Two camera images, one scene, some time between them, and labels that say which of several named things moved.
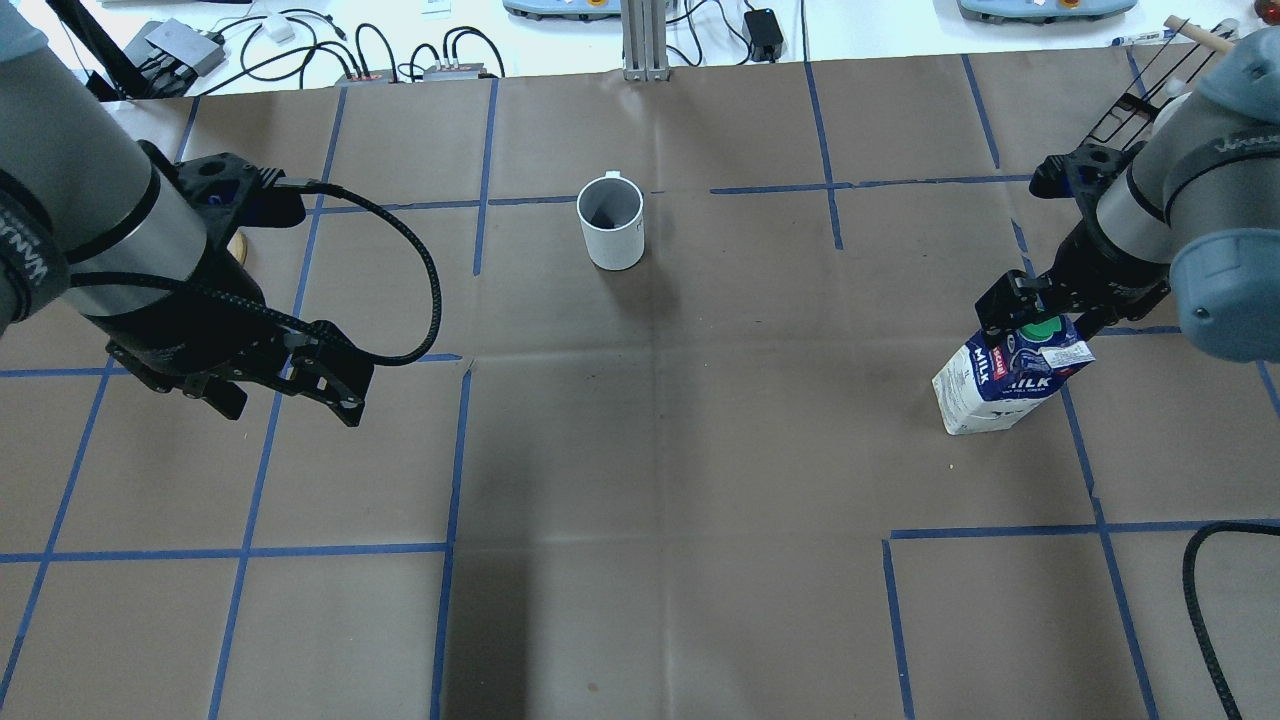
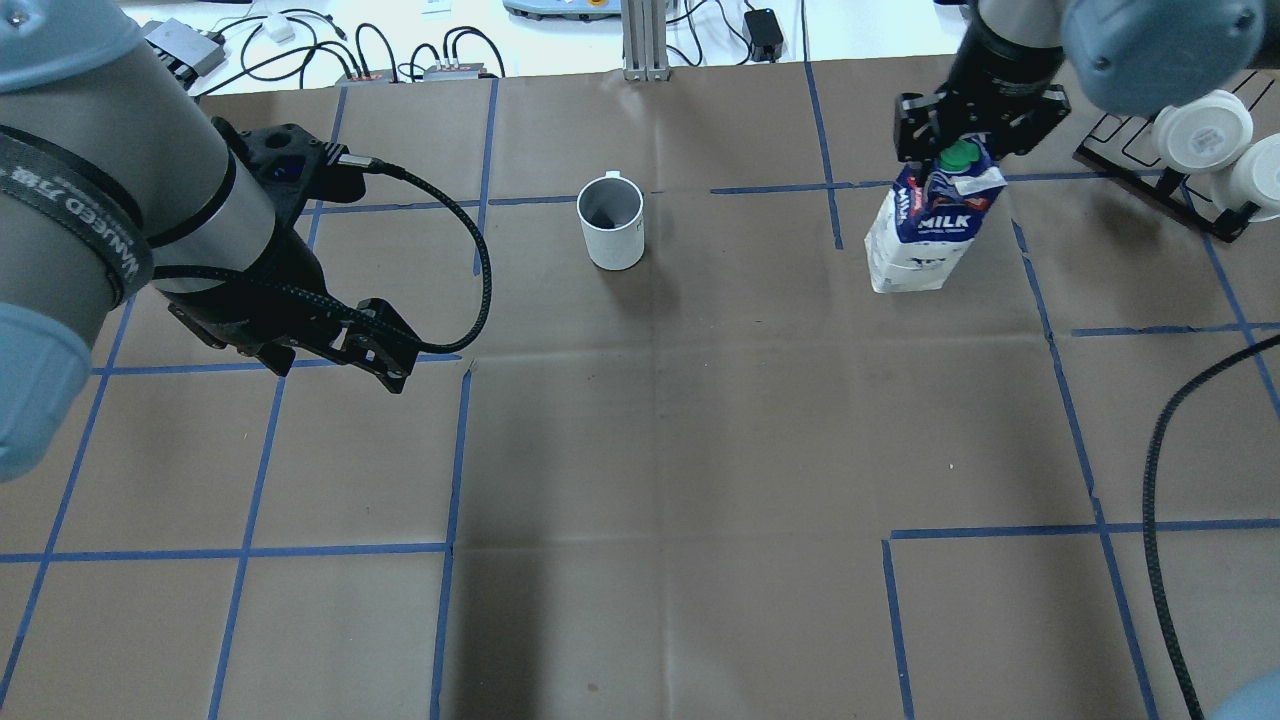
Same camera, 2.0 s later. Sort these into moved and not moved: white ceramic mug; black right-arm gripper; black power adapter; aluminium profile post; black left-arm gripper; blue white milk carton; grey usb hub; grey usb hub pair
Moved: black right-arm gripper; black left-arm gripper; blue white milk carton
Not moved: grey usb hub pair; white ceramic mug; aluminium profile post; grey usb hub; black power adapter
